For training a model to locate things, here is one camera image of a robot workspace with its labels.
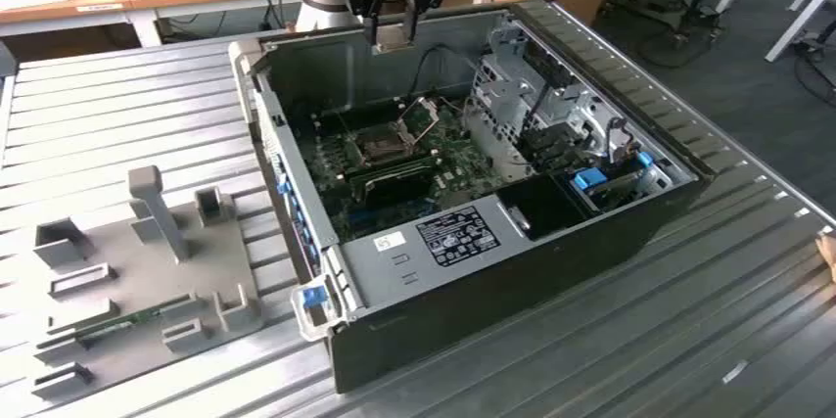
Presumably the blue expansion slot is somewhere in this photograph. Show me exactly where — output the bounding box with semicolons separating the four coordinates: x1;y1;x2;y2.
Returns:
349;207;401;226

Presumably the blue disk carrier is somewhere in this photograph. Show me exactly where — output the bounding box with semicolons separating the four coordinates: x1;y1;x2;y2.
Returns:
565;166;654;213

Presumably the grey chipset heatsink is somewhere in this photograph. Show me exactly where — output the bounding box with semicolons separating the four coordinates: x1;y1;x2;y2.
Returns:
434;191;475;211

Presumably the white sticker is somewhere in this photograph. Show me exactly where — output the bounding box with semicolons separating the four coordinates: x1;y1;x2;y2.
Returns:
719;359;750;385

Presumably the grey power supply unit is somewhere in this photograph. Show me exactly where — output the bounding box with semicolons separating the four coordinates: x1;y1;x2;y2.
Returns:
335;194;534;311

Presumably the silver drive cage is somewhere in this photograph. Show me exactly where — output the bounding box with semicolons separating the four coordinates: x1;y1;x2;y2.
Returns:
463;15;683;197

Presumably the blue case latch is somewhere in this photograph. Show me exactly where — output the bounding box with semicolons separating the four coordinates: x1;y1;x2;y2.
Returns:
295;284;327;312

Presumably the black RAM slot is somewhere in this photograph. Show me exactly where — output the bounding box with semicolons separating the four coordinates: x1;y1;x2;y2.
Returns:
343;157;437;183

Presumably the grey parts rack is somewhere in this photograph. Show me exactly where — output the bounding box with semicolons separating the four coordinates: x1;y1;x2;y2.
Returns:
29;164;266;402

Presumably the green RAM stick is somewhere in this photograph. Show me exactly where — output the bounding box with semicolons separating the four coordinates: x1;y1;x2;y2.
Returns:
70;296;197;344

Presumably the green motherboard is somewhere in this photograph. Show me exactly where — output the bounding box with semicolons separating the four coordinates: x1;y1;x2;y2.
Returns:
295;94;523;243

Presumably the brown cardboard piece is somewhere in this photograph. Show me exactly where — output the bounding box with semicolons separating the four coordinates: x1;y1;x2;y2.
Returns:
814;231;836;285

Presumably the black PC case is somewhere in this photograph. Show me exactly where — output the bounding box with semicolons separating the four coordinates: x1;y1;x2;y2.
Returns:
225;0;719;395

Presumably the silver CPU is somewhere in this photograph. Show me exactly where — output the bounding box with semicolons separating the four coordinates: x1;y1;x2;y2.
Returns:
370;24;417;55

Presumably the CPU socket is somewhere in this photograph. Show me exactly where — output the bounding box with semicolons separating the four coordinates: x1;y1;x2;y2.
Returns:
347;124;414;167

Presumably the white table frame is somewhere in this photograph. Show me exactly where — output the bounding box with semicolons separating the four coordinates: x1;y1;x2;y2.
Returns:
714;0;836;65

